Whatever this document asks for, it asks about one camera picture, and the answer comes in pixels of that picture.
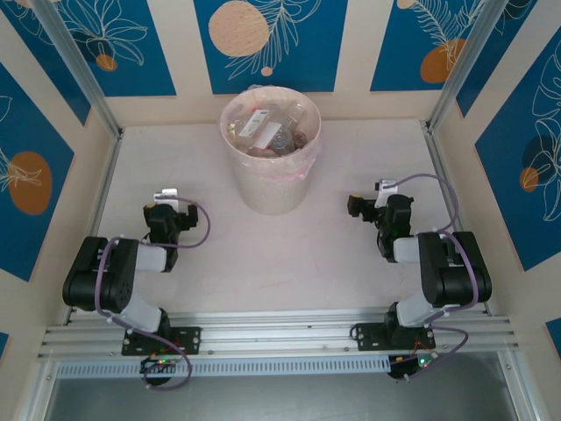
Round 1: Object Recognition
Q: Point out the grey metal sheet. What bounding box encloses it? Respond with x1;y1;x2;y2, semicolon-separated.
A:
43;353;518;421

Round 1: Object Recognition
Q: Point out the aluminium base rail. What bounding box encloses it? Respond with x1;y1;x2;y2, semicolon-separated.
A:
37;310;516;360

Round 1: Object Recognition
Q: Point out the cream plastic waste bin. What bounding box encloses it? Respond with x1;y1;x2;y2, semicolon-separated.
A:
219;85;323;217

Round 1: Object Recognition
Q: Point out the aluminium frame post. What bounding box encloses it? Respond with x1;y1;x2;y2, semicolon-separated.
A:
32;0;124;139
427;0;505;131
497;350;543;421
19;350;58;421

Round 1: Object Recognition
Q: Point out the clear bottle blue label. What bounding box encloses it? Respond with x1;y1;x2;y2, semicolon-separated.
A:
271;131;295;154

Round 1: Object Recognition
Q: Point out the grey slotted cable duct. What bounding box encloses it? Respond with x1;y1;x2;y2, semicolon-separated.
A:
55;354;391;379

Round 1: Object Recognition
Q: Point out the circuit board with LEDs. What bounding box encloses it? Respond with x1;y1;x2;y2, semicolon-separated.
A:
139;355;183;374
387;354;439;382

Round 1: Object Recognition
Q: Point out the aluminium side rail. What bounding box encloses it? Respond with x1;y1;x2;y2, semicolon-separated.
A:
63;129;126;325
423;126;490;319

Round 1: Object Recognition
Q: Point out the pink plastic bin liner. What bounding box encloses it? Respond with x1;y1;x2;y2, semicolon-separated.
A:
218;84;324;181

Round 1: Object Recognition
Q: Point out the black mounting plate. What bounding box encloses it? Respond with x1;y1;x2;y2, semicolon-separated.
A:
352;322;437;352
121;326;202;355

